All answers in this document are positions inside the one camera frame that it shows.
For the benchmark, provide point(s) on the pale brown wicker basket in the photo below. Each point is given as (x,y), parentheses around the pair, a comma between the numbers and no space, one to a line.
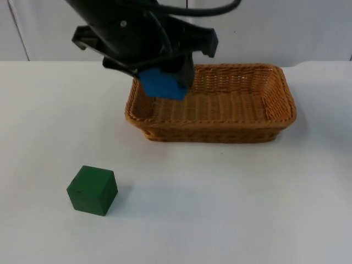
(220,110)

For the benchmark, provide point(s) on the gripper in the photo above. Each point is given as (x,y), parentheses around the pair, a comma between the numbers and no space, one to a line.
(132,41)

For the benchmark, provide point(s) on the green cube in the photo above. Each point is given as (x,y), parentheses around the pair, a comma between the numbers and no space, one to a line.
(92,189)

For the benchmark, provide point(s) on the blue cube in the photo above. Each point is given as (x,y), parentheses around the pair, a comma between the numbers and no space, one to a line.
(162,85)

